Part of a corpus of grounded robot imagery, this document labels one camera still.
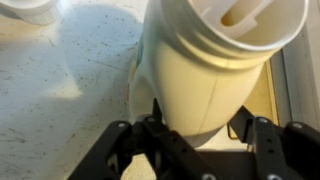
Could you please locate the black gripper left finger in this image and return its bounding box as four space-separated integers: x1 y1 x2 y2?
68 98 218 180

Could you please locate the white fabric softener bottle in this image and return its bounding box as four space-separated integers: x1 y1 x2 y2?
126 0 310 148

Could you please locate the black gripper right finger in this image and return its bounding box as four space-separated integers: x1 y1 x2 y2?
228 105 320 180

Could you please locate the white bottle lid cap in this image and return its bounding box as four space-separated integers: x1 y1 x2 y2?
0 0 63 26

